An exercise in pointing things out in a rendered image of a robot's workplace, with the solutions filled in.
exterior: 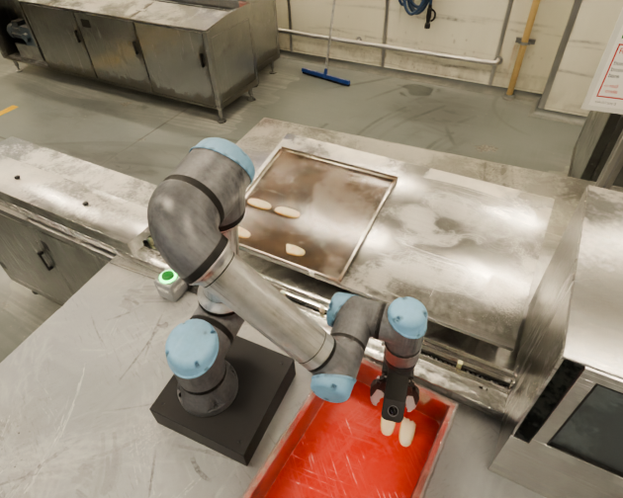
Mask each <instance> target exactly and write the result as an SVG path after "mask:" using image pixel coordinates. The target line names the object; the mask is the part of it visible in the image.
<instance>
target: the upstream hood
mask: <svg viewBox="0 0 623 498"><path fill-rule="evenodd" d="M0 200H3V201H5V202H7V203H10V204H12V205H14V206H17V207H19V208H23V209H25V210H27V211H30V212H32V213H35V214H37V215H39V216H42V217H44V218H46V219H49V220H51V221H53V222H56V223H58V224H61V225H63V226H65V227H68V228H70V229H72V230H75V231H77V232H79V233H82V234H84V235H86V236H89V237H91V238H94V239H96V240H98V241H101V242H103V243H105V244H108V245H110V246H112V247H115V248H117V249H119V250H122V251H124V252H127V253H129V254H131V255H133V254H134V253H135V252H136V251H137V250H139V249H140V248H141V247H142V246H143V242H142V241H143V240H144V239H145V238H147V237H148V236H149V235H150V232H149V227H148V222H147V208H146V207H142V206H139V205H136V204H134V203H131V202H128V201H125V200H123V199H120V198H117V197H114V196H112V195H109V194H106V193H104V192H101V191H98V190H95V189H93V188H90V187H87V186H84V185H82V184H79V183H76V182H74V181H71V180H68V179H65V178H63V177H60V176H57V175H55V174H52V173H49V172H47V171H45V170H42V169H39V168H36V167H34V166H31V165H28V164H25V163H23V162H20V161H17V160H15V159H12V158H9V157H6V156H4V155H1V154H0Z"/></svg>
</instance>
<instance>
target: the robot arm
mask: <svg viewBox="0 0 623 498"><path fill-rule="evenodd" d="M254 176H255V169H254V165H253V163H252V161H251V159H250V158H249V156H248V155H247V154H246V153H245V152H243V151H242V149H241V148H240V147H239V146H237V145H236V144H234V143H232V142H231V141H228V140H226V139H223V138H219V137H208V138H205V139H203V140H201V141H200V142H199V143H198V144H197V145H196V146H194V147H192V148H191V149H190V151H189V153H188V154H187V155H186V157H185V158H184V159H183V160H182V161H181V162H180V163H179V164H178V165H177V166H176V167H175V169H174V170H173V171H172V172H171V173H170V174H169V175H168V176H167V177H166V178H165V179H164V180H163V181H162V182H161V183H160V184H159V185H158V186H157V187H156V189H155V190H154V191H153V193H152V195H151V197H150V199H149V202H148V207H147V222H148V227H149V232H150V235H151V238H152V240H153V242H154V245H155V247H156V248H157V250H158V252H159V254H160V255H161V257H162V258H163V260H164V261H165V262H166V264H167V265H168V266H169V267H170V269H171V270H172V271H173V272H174V273H175V274H176V275H177V276H179V277H180V278H181V279H182V280H183V281H185V282H186V283H187V284H189V285H190V286H194V285H199V288H198V292H197V296H198V303H199V305H198V307H197V309H196V310H195V312H194V313H193V315H192V316H191V318H190V319H189V320H186V321H185V322H184V323H180V324H178V325H177V326H176V327H175V328H174V329H173V330H172V331H171V333H170V334H169V336H168V338H167V340H166V344H165V355H166V359H167V363H168V366H169V368H170V369H171V370H172V371H173V372H174V374H175V376H176V378H177V380H178V385H177V393H178V398H179V400H180V402H181V404H182V406H183V407H184V409H185V410H186V411H188V412H189V413H191V414H192V415H195V416H199V417H210V416H214V415H217V414H219V413H221V412H223V411H224V410H226V409H227V407H228V406H229V405H230V404H231V403H232V401H233V400H234V398H235V397H236V395H237V391H238V378H237V375H236V372H235V370H234V368H233V366H232V365H231V364H230V363H229V362H227V361H226V360H225V359H224V357H225V355H226V353H227V351H228V349H229V348H230V346H231V344H232V342H233V340H234V338H235V336H236V335H237V333H238V331H239V329H240V327H241V326H242V324H243V322H244V320H245V321H246V322H247V323H249V324H250V325H251V326H252V327H254V328H255V329H256V330H257V331H259V332H260V333H261V334H263V335H264V336H265V337H266V338H268V339H269V340H270V341H271V342H273V343H274V344H275V345H276V346H278V347H279V348H280V349H281V350H283V351H284V352H285V353H286V354H288V355H289V356H290V357H292V358H293V359H294V360H295V361H297V362H298V363H299V364H300V365H302V366H303V367H304V368H305V369H307V370H308V371H309V372H310V373H312V374H313V376H312V377H311V390H312V391H313V393H314V394H315V395H316V396H318V397H319V398H321V399H323V400H326V401H329V402H333V403H342V402H345V401H346V400H348V398H349V397H350V394H351V391H352V389H353V386H354V383H356V381H357V379H356V377H357V374H358V372H359V369H360V366H361V363H362V359H363V356H364V353H365V350H366V347H367V344H368V341H369V338H373V339H377V340H382V341H383V342H382V346H385V347H384V359H383V367H382V375H381V376H379V375H378V376H377V378H376V379H374V380H373V381H372V383H371V388H370V398H371V402H372V404H373V405H375V406H377V404H378V402H380V399H381V398H383V397H384V401H383V407H382V413H381V414H382V417H383V419H385V420H388V421H392V422H396V423H400V422H401V421H402V420H403V414H404V409H405V407H406V412H411V411H412V410H413V409H414V408H415V407H416V405H417V403H418V400H419V389H418V387H417V386H416V385H414V382H413V381H412V380H413V376H414V367H415V366H416V363H417V362H418V359H419V356H420V352H421V347H422V342H423V338H424V334H425V332H426V329H427V310H426V308H425V306H424V305H423V304H422V303H421V302H420V301H419V300H417V299H415V298H413V297H409V296H406V297H399V298H397V299H395V300H394V301H393V302H392V303H384V302H380V301H376V300H372V299H369V298H366V297H362V296H358V295H357V294H351V293H346V292H337V293H336V294H335V295H334V296H333V297H332V298H331V300H330V303H329V307H328V309H327V313H326V323H327V325H328V326H330V327H332V329H331V331H330V334H329V333H327V332H326V331H325V330H324V329H323V328H322V327H320V326H319V325H318V324H317V323H316V322H315V321H313V320H312V319H311V318H310V317H309V316H308V315H306V314H305V313H304V312H303V311H302V310H301V309H299V308H298V307H297V306H296V305H295V304H294V303H292V302H291V301H290V300H289V299H288V298H286V297H285V296H284V295H283V294H282V293H281V292H279V291H278V290H277V289H276V288H275V287H273V286H272V285H271V284H270V283H269V282H268V281H266V280H265V279H264V278H263V277H262V276H261V275H259V274H258V273H257V272H256V271H255V270H254V269H252V268H251V267H250V266H249V265H248V264H247V263H245V262H244V261H243V260H242V259H241V258H240V257H239V244H238V225H239V224H240V223H241V222H242V220H243V219H244V216H245V193H246V190H247V188H248V187H249V186H250V185H251V184H252V182H253V179H254ZM384 341H385V342H384Z"/></svg>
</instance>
